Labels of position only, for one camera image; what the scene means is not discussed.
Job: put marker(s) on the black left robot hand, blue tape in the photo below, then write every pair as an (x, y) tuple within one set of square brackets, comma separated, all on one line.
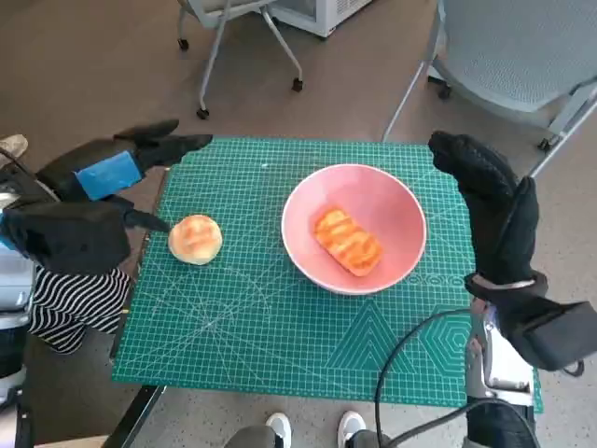
[(102, 172)]

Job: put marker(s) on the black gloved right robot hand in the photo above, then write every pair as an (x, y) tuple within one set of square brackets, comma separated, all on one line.
[(503, 224)]

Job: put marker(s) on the round toy bread bun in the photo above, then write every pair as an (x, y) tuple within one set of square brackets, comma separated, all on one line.
[(196, 240)]

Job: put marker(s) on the oblong braided toy bread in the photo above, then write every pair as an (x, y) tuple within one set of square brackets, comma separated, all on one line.
[(347, 238)]

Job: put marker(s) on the pink bowl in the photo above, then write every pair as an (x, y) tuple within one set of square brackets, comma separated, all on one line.
[(303, 261)]

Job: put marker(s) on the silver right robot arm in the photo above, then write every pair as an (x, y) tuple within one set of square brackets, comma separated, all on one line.
[(499, 368)]

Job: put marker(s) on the person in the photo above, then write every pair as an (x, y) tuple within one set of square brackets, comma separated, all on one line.
[(74, 308)]

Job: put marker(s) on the grey mesh seat chair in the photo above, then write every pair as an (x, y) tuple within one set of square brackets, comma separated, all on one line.
[(513, 51)]

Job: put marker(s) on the grey chair with casters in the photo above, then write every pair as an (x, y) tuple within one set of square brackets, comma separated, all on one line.
[(224, 28)]

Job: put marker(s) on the green cutting mat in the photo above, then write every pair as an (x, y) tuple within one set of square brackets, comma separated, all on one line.
[(252, 322)]

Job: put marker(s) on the grey leg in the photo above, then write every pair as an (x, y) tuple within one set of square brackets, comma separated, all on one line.
[(249, 438), (373, 439)]

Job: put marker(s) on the white shoe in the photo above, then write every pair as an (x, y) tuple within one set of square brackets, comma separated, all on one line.
[(279, 427), (352, 425)]

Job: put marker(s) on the white appliance cabinet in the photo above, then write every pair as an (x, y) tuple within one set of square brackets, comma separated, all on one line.
[(322, 14)]

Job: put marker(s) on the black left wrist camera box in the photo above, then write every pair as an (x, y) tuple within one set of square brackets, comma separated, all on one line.
[(70, 233)]

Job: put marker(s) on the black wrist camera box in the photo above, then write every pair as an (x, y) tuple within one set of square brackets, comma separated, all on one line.
[(70, 233), (550, 331)]

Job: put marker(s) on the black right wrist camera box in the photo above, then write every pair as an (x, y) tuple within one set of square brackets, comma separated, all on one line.
[(550, 331)]

